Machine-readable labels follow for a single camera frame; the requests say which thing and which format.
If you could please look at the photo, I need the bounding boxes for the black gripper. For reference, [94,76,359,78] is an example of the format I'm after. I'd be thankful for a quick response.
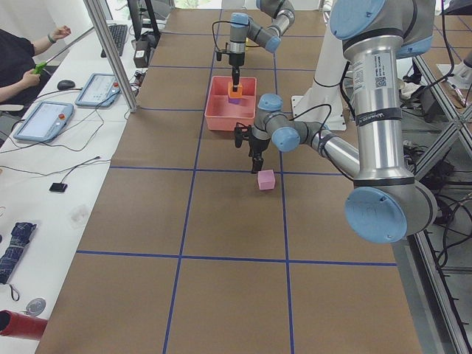
[234,124,270,174]
[215,41,246,92]

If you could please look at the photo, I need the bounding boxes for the orange foam block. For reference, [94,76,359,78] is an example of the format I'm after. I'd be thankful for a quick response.
[227,82,243,100]

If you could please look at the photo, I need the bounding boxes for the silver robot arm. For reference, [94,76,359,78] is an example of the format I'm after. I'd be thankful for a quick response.
[234,1,437,243]
[215,0,295,100]

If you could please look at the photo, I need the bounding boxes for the pink plastic bin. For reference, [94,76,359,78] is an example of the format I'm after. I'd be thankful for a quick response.
[204,76,257,131]

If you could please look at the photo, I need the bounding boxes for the light pink foam block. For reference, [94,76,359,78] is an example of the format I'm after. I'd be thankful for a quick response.
[257,170,276,191]

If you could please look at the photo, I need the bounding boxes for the black label box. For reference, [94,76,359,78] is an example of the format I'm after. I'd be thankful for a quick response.
[133,33,158,69]

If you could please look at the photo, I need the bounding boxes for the black keyboard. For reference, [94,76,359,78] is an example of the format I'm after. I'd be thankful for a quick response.
[108,24,128,56]

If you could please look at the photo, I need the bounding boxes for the far teach pendant tablet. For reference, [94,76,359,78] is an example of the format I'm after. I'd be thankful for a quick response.
[75,73,120,108]

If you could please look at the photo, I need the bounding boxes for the teach pendant tablet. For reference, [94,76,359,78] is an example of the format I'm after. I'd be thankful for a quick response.
[75,73,120,108]
[13,101,74,142]

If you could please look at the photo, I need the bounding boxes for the black computer mouse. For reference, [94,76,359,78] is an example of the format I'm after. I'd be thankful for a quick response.
[57,80,76,91]

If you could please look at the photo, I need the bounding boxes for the near teach pendant tablet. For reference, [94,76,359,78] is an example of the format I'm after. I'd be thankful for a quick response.
[13,101,74,142]

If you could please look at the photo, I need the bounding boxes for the small black phone device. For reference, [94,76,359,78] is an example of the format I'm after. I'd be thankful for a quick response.
[49,182,68,193]

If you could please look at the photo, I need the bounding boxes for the seated person in black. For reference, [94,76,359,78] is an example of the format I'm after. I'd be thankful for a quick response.
[1,26,71,107]

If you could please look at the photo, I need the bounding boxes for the folded blue umbrella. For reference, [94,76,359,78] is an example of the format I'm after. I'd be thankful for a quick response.
[1,222,37,302]

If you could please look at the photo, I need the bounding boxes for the round silver disc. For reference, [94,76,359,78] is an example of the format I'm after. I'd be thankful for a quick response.
[24,297,46,317]

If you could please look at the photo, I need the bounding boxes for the red cylinder bottle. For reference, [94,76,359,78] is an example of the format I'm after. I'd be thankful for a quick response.
[1,310,48,340]

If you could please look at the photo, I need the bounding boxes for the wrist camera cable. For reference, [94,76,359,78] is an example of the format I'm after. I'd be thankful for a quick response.
[289,103,335,148]
[211,20,233,52]

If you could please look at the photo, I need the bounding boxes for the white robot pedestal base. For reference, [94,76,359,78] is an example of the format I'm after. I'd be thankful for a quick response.
[291,28,347,131]

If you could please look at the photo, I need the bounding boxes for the aluminium frame post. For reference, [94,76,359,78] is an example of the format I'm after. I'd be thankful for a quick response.
[83,0,137,113]

